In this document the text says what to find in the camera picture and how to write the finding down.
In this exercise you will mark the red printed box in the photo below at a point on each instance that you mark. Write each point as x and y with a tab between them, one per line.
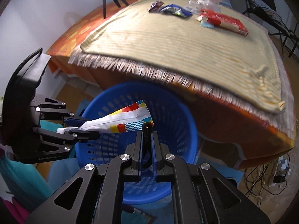
224	19

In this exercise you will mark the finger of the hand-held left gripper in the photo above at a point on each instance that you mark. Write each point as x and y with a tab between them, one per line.
86	135
72	120

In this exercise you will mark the blue plastic laundry basket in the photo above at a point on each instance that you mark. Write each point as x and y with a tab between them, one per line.
172	126

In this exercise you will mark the white printed sachet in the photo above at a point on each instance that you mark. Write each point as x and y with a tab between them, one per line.
194	5

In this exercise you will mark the white power strip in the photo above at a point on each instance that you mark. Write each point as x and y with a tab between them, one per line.
282	162

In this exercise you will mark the black power adapter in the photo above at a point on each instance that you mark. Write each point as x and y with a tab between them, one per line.
279	179

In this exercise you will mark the small white packet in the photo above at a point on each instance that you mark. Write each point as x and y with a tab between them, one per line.
201	18

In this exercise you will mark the orange floral bedsheet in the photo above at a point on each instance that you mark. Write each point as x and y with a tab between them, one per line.
222	126

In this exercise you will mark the light blue tube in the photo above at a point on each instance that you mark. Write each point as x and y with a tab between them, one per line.
206	24

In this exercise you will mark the pink cloth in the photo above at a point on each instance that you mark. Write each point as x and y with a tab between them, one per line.
11	212

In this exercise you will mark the beige striped fringed mat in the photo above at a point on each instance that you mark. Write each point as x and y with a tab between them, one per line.
175	51

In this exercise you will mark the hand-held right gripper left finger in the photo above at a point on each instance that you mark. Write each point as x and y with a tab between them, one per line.
139	149

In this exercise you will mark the striped chair cushion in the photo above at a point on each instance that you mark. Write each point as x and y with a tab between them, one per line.
261	3

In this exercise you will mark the black tripod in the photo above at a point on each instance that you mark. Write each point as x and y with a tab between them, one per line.
104	2

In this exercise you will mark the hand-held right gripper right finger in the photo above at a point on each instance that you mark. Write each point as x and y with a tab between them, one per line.
154	149

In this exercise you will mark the teal floor cloth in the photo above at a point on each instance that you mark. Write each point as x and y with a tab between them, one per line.
222	175

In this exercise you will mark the person's teal trousers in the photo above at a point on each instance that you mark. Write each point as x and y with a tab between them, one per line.
21	182

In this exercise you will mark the dark purple snack wrapper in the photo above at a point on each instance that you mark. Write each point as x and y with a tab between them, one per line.
156	5

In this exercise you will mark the colourful patterned paper wrapper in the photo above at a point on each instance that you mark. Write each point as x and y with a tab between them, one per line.
121	119

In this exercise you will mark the blue snack packet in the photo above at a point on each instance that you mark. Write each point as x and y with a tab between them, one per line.
174	9

